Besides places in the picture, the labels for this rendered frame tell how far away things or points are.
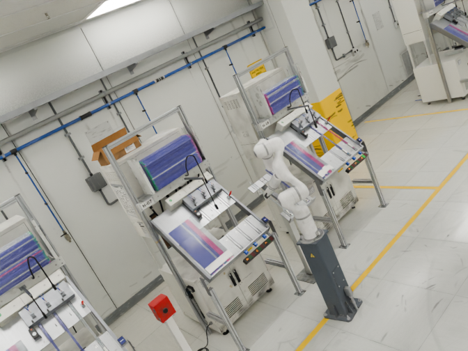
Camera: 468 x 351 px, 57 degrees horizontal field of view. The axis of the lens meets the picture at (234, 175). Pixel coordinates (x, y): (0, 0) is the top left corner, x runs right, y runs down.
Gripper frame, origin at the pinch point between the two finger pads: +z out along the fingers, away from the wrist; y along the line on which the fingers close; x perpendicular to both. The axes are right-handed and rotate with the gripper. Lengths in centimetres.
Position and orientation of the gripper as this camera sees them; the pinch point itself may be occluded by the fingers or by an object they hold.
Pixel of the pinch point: (267, 196)
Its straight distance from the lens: 373.5
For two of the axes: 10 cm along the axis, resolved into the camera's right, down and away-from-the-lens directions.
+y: -6.9, 5.0, -5.2
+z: -2.1, 5.5, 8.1
